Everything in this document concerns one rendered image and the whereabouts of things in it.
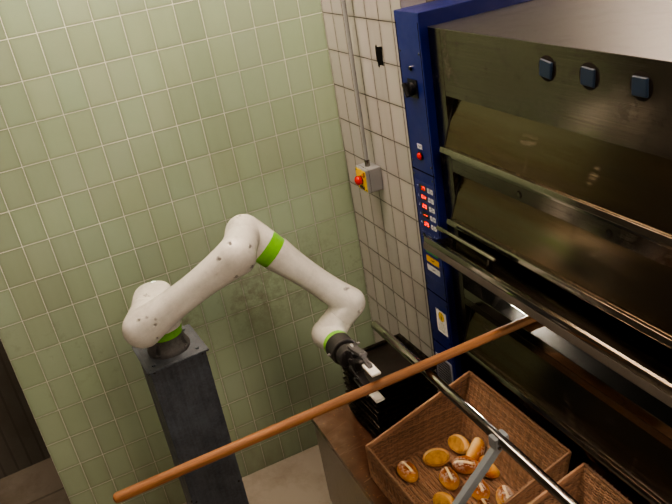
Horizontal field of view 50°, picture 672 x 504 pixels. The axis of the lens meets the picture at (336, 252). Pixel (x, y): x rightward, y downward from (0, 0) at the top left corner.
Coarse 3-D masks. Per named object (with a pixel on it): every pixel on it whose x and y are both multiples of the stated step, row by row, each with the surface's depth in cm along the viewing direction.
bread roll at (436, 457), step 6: (432, 450) 266; (438, 450) 265; (444, 450) 266; (426, 456) 265; (432, 456) 265; (438, 456) 265; (444, 456) 265; (426, 462) 265; (432, 462) 264; (438, 462) 264; (444, 462) 264
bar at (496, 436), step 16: (384, 336) 245; (400, 352) 235; (464, 400) 207; (480, 416) 200; (496, 432) 193; (496, 448) 192; (512, 448) 187; (480, 464) 194; (528, 464) 181; (480, 480) 194; (544, 480) 176; (464, 496) 194; (560, 496) 171
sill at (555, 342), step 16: (464, 288) 262; (480, 288) 261; (480, 304) 255; (496, 304) 249; (512, 320) 239; (528, 336) 233; (544, 336) 228; (560, 336) 227; (560, 352) 219; (576, 352) 218; (576, 368) 214; (592, 368) 210; (608, 368) 209; (592, 384) 209; (608, 384) 203; (624, 384) 202; (624, 400) 198; (640, 400) 195; (656, 400) 194; (640, 416) 194; (656, 416) 188
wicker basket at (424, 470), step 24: (456, 384) 271; (480, 384) 266; (432, 408) 270; (456, 408) 276; (504, 408) 255; (384, 432) 264; (408, 432) 268; (432, 432) 274; (456, 432) 281; (480, 432) 269; (528, 432) 244; (408, 456) 273; (456, 456) 270; (504, 456) 256; (528, 456) 245; (552, 456) 234; (384, 480) 256; (432, 480) 261; (504, 480) 256; (528, 480) 246
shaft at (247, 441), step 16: (528, 320) 233; (480, 336) 228; (496, 336) 229; (448, 352) 224; (464, 352) 226; (416, 368) 220; (368, 384) 216; (384, 384) 216; (336, 400) 212; (352, 400) 213; (304, 416) 208; (256, 432) 204; (272, 432) 205; (224, 448) 201; (240, 448) 202; (192, 464) 197; (144, 480) 194; (160, 480) 194; (128, 496) 192
